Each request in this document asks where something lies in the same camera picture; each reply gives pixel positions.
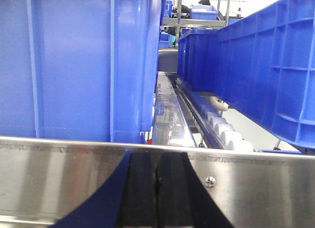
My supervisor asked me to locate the blue ribbed crate right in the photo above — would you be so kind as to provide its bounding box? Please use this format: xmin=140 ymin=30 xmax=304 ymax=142
xmin=178 ymin=0 xmax=315 ymax=153

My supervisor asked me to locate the silver rail screw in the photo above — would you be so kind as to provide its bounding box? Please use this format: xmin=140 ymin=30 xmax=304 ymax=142
xmin=205 ymin=176 xmax=216 ymax=188

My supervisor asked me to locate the person in background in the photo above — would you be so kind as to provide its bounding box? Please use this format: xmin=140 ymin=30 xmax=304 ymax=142
xmin=181 ymin=0 xmax=219 ymax=20

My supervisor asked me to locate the large light blue crate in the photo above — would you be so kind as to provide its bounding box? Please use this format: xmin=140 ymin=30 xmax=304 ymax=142
xmin=0 ymin=0 xmax=166 ymax=143

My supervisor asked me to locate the distant blue bin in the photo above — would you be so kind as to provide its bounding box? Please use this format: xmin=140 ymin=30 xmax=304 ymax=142
xmin=190 ymin=5 xmax=218 ymax=20

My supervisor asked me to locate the stainless steel shelf rail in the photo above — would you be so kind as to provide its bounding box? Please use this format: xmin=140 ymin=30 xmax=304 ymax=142
xmin=0 ymin=137 xmax=315 ymax=228

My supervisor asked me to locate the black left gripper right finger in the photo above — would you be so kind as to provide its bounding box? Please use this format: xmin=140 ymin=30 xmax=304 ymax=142
xmin=157 ymin=152 xmax=233 ymax=228

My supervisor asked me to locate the steel shelf divider bar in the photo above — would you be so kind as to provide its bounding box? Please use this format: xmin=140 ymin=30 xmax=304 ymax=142
xmin=152 ymin=72 xmax=196 ymax=147

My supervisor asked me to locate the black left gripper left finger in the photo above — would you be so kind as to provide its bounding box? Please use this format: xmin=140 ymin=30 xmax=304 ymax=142
xmin=52 ymin=152 xmax=156 ymax=228

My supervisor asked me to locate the roller track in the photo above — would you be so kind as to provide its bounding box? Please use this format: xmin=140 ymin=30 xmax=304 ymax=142
xmin=176 ymin=78 xmax=253 ymax=152

